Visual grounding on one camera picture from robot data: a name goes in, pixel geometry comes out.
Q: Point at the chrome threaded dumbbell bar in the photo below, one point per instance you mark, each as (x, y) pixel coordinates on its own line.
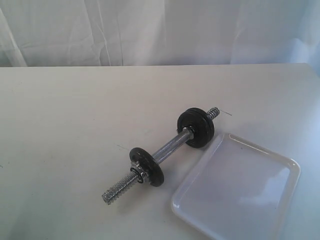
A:
(195, 128)

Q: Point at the chrome star collar nut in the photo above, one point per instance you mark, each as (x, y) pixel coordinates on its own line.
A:
(142, 172)

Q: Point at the black weight plate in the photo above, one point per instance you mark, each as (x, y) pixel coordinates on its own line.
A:
(197, 140)
(210, 122)

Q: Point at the white square plastic tray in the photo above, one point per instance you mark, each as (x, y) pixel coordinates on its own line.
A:
(237, 191)

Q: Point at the white backdrop curtain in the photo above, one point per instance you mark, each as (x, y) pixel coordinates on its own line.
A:
(158, 32)

